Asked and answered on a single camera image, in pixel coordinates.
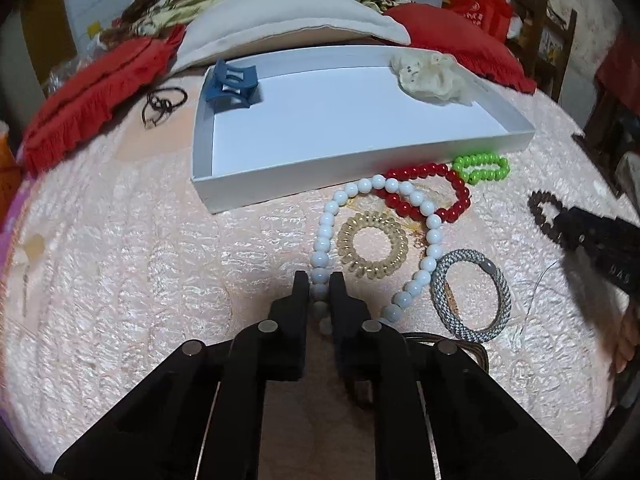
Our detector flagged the pink textured bedspread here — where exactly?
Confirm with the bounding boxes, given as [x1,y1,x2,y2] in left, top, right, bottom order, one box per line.
[0,67,632,476]

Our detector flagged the red fringed pillow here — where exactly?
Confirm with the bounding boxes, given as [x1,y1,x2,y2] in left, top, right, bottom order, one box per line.
[22,24,187,177]

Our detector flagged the white shallow box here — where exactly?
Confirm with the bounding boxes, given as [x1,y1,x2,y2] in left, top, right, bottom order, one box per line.
[191,44,536,215]

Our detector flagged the wooden chair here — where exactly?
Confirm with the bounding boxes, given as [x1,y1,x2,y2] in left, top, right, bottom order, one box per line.
[509,0,579,102]

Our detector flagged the thin grey wire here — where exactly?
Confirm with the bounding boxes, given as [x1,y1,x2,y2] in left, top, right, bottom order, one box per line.
[517,260,568,333]

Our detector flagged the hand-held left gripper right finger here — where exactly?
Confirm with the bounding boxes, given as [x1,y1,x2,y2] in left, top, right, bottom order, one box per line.
[330,271,581,480]

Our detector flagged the green bead bracelet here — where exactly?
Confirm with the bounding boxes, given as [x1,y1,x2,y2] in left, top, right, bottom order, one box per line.
[452,153,511,185]

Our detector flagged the grey braided bracelet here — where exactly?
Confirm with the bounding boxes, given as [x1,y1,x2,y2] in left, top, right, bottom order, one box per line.
[430,249,514,345]

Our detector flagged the clear plastic bag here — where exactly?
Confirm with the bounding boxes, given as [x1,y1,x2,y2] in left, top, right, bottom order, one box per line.
[46,49,98,98]

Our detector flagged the brown cord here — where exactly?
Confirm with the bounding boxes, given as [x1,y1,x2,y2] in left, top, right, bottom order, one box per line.
[402,332,490,373]

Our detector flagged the dark wooden furniture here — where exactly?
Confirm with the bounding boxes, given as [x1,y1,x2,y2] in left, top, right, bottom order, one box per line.
[571,25,640,198]

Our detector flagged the clear spiral hair tie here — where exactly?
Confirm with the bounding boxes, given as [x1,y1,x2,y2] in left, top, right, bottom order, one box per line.
[336,211,409,280]

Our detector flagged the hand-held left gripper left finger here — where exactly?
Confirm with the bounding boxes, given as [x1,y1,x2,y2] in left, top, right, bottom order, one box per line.
[52,271,308,480]

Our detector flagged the person's right hand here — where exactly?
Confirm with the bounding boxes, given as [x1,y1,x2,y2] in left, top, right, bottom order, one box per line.
[611,305,640,376]

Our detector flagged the red plastic bag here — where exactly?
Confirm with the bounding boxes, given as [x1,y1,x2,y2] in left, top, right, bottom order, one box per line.
[444,0,515,41]

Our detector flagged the blue hair claw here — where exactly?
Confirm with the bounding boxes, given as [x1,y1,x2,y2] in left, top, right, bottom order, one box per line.
[204,59,264,110]

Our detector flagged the red bead bracelet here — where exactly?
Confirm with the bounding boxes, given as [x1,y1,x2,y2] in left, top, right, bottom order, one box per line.
[375,161,472,224]

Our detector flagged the white bead necklace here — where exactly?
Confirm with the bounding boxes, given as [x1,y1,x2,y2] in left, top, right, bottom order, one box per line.
[309,174,445,336]

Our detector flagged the red plain pillow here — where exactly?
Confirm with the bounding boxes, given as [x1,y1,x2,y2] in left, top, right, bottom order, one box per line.
[384,4,538,94]

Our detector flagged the dark brown bead bracelet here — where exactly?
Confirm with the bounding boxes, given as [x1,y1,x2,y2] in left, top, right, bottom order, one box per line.
[527,189,572,247]

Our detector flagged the black hair ties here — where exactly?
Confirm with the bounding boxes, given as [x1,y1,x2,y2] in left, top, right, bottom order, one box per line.
[141,86,189,130]

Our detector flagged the white pillow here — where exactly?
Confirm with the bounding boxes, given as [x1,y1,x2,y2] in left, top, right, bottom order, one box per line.
[167,0,412,74]

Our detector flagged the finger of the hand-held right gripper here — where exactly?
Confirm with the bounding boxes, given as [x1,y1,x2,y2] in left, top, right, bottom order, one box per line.
[554,204,640,261]

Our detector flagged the cream scrunchie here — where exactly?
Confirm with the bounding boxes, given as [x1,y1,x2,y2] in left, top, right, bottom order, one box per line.
[390,51,475,107]

